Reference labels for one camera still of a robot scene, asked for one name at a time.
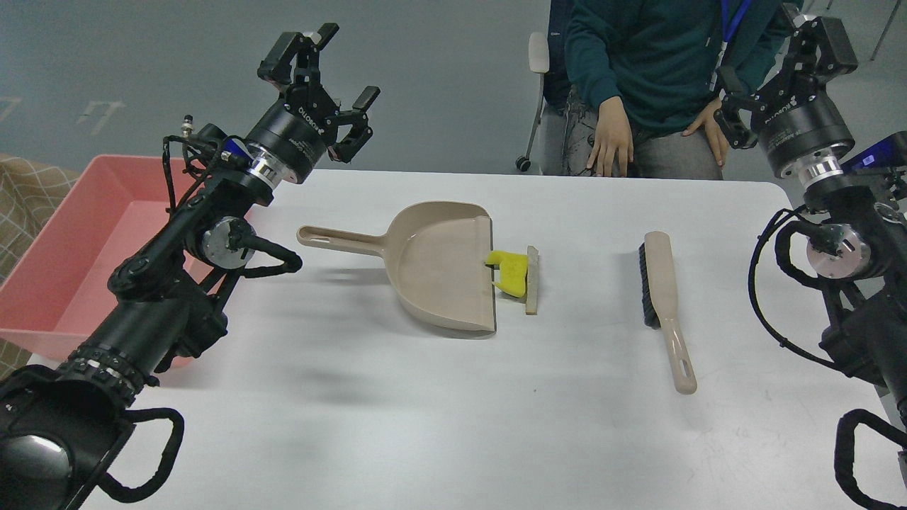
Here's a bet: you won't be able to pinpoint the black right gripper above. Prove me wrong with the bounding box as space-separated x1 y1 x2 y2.
714 4 859 179

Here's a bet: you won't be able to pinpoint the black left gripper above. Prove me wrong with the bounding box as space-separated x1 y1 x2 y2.
246 23 381 186

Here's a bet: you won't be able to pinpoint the beige plastic dustpan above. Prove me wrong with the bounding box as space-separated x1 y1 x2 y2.
297 201 497 333

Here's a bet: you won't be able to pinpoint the beige hand brush black bristles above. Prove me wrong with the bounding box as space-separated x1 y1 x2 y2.
638 230 699 396

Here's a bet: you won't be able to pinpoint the yellow plastic piece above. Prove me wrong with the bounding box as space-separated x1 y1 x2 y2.
485 251 530 298

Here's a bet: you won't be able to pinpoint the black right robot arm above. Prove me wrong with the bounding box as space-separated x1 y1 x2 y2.
715 3 906 421

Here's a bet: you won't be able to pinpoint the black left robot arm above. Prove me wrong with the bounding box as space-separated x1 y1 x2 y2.
2 23 380 509

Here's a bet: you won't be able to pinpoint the pink plastic bin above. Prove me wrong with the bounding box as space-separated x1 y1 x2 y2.
1 155 169 361

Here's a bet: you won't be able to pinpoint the person's left hand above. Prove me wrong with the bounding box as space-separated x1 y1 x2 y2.
682 98 730 168

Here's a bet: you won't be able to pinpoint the person's right hand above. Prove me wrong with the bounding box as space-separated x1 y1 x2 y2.
585 96 633 178

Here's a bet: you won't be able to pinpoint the person in green sweater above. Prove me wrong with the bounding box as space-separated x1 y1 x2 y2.
545 1 787 181

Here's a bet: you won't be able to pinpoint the white office chair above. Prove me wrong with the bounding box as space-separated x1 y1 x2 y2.
514 1 575 174

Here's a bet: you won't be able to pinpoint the beige checkered cloth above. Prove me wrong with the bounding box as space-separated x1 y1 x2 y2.
0 154 81 378

